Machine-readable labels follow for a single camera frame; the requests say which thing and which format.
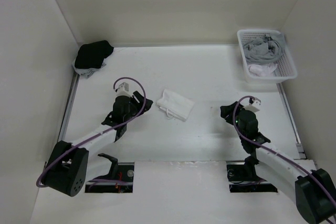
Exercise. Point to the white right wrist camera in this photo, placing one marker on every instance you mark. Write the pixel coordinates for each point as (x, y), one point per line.
(254, 105)

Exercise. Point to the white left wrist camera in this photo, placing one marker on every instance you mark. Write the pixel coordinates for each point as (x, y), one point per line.
(123, 90)

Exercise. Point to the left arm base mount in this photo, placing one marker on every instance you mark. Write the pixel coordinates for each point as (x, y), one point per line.
(105, 174)

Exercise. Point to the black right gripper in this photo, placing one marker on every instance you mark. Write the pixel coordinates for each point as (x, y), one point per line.
(226, 110)

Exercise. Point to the grey tank top in basket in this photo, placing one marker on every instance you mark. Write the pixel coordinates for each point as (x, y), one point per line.
(264, 50)

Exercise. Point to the folded grey tank top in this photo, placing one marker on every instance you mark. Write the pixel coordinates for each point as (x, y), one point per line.
(87, 73)

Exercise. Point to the white plastic laundry basket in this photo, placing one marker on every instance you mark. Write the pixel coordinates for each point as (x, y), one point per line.
(286, 69)

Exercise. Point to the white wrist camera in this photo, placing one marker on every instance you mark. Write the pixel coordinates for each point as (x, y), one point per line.
(123, 90)
(254, 105)

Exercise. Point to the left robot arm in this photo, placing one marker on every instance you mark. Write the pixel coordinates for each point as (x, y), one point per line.
(80, 164)

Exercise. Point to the pale pink tank top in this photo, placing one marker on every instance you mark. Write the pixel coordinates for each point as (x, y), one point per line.
(266, 70)

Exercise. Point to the white tank top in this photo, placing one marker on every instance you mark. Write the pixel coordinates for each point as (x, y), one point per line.
(175, 105)

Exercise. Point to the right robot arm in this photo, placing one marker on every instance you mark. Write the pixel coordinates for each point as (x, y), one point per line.
(311, 190)

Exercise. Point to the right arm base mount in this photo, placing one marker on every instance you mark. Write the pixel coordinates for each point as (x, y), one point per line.
(242, 178)

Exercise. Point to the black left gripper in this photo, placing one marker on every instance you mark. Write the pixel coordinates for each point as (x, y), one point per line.
(140, 100)

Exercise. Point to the folded black tank top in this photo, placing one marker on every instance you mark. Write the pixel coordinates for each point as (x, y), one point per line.
(93, 55)

